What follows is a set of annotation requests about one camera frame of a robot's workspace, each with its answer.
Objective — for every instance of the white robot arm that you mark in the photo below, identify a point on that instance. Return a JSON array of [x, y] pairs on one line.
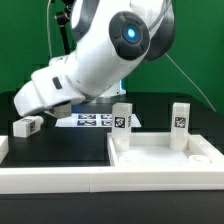
[[112, 38]]

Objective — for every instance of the white U-shaped fence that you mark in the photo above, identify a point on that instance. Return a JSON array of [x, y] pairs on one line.
[[111, 178]]

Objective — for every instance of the white square table top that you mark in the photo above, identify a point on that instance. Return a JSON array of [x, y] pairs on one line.
[[153, 149]]

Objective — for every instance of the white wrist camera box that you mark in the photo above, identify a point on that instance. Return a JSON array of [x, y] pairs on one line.
[[54, 88]]

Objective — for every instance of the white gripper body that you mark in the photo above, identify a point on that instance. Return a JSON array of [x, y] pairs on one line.
[[33, 98]]

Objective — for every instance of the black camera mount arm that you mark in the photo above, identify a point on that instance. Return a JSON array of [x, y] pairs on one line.
[[62, 18]]

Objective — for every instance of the white marker sheet with tags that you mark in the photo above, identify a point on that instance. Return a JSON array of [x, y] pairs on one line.
[[91, 120]]

